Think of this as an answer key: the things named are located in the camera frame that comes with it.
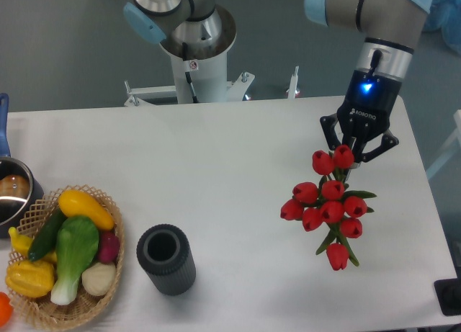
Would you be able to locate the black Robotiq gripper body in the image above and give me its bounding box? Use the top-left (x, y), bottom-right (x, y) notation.
top-left (336, 70), bottom-right (401, 154)

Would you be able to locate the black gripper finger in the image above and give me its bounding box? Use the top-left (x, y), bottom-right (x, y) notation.
top-left (348, 130), bottom-right (399, 176)
top-left (320, 114), bottom-right (341, 151)

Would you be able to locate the red tulip bouquet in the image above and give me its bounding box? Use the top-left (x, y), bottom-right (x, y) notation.
top-left (280, 145), bottom-right (377, 271)

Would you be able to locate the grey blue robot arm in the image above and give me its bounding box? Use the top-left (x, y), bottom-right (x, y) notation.
top-left (123, 0), bottom-right (432, 169)

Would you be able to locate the dark grey ribbed vase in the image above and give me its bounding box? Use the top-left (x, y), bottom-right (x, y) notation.
top-left (136, 224), bottom-right (197, 296)

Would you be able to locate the blue plastic cover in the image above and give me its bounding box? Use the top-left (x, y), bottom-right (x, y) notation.
top-left (423, 0), bottom-right (460, 55)

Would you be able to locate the black device at table edge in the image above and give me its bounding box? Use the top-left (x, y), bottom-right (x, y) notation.
top-left (434, 278), bottom-right (461, 316)

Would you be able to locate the purple red radish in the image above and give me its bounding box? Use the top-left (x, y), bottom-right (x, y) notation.
top-left (97, 231), bottom-right (120, 264)

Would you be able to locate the yellow squash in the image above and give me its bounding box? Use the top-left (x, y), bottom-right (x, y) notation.
top-left (58, 189), bottom-right (115, 231)

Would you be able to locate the green bok choy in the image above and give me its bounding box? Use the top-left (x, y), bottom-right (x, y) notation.
top-left (50, 215), bottom-right (99, 306)

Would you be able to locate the white garlic bulb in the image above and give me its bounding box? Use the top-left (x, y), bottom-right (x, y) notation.
top-left (81, 262), bottom-right (116, 297)

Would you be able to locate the green cucumber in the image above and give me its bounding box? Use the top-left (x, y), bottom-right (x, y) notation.
top-left (27, 207), bottom-right (67, 261)

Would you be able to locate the yellow banana pepper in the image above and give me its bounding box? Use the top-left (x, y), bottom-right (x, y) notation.
top-left (8, 227), bottom-right (57, 264)

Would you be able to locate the yellow bell pepper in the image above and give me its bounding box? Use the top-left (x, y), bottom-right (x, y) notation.
top-left (5, 260), bottom-right (55, 298)

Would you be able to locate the woven wicker basket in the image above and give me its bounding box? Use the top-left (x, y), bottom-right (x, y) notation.
top-left (7, 185), bottom-right (125, 331)

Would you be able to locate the orange fruit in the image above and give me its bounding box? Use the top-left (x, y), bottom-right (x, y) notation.
top-left (0, 292), bottom-right (13, 327)

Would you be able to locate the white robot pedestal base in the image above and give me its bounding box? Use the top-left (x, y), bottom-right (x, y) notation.
top-left (123, 3), bottom-right (255, 104)

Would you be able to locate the black pedestal cable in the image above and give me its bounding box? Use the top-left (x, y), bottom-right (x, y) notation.
top-left (182, 42), bottom-right (200, 104)

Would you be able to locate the blue handled steel pot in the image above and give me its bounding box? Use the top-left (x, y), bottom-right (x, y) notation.
top-left (1, 93), bottom-right (43, 239)

